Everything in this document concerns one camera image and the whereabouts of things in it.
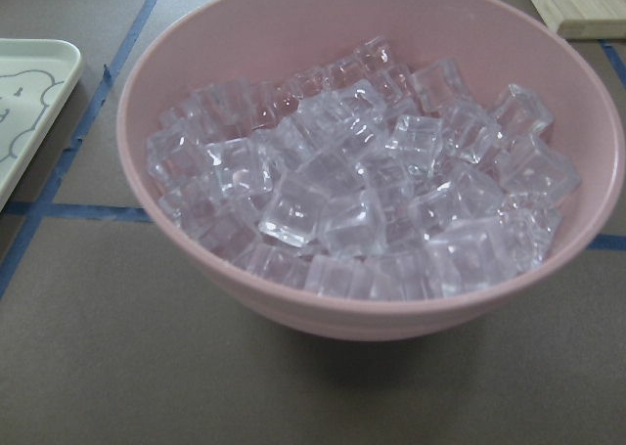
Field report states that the pink bowl with ice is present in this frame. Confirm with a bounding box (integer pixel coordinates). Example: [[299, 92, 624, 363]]
[[117, 0, 625, 340]]

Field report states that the wooden cutting board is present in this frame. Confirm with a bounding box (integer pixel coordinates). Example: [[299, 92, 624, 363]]
[[530, 0, 625, 40]]

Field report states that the cream bear tray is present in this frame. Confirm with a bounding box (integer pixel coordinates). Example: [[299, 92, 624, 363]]
[[1, 38, 84, 204]]

